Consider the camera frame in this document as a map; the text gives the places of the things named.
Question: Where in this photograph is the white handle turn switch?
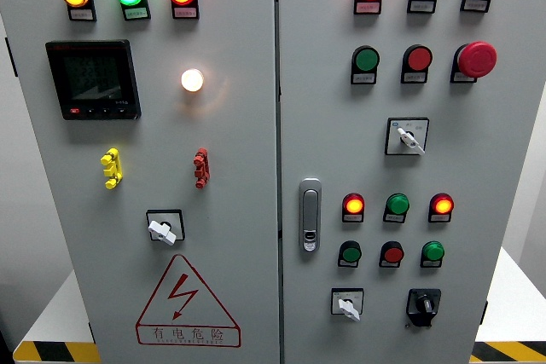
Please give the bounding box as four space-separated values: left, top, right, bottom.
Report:
145 209 186 248
330 287 365 323
384 117 430 157

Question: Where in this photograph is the small red handle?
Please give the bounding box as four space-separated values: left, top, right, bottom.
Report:
193 147 210 189

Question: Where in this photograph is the large red stop button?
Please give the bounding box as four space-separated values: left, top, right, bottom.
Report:
454 41 498 79

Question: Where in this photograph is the pale grey door with lock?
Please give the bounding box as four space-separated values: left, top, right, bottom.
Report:
276 0 546 364

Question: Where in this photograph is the black display meter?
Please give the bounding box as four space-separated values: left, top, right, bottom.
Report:
45 38 142 121

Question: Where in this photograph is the small green push button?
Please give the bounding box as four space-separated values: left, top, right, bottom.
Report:
339 240 363 263

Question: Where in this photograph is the small green lamp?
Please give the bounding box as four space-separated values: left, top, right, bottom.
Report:
421 240 445 263
386 193 410 216

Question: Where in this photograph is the silver door lock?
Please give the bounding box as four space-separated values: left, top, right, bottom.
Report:
298 177 322 253

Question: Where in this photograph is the black yellow striped tape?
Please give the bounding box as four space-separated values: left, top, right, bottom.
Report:
12 340 102 364
468 340 546 364

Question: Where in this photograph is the red warning triangle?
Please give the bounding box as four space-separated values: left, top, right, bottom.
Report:
135 253 242 349

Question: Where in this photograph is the black knob turn switch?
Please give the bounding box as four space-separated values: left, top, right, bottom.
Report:
405 288 442 329

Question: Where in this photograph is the small red lamp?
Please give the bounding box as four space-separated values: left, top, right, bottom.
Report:
342 193 366 215
429 192 455 215

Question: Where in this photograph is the small yellow handle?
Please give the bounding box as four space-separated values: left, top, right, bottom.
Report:
100 147 125 190

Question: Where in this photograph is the small red push button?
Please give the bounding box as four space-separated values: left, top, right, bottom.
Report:
380 240 405 263

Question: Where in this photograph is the pale grey cabinet door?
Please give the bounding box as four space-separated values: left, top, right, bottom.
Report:
0 0 281 364

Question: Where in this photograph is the white lamp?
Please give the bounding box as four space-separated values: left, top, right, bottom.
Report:
180 68 205 93

